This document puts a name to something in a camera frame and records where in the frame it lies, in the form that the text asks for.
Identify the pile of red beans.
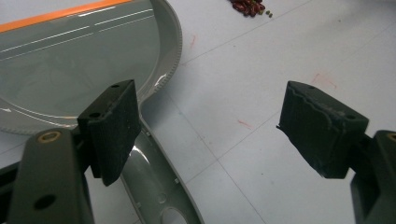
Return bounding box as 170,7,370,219
230,0,266,19

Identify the grey dustpan with orange edge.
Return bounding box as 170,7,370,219
0,0,205,224

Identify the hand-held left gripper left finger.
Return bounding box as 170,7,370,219
77,79,142,187

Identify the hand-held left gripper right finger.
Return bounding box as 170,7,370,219
276,80,370,179

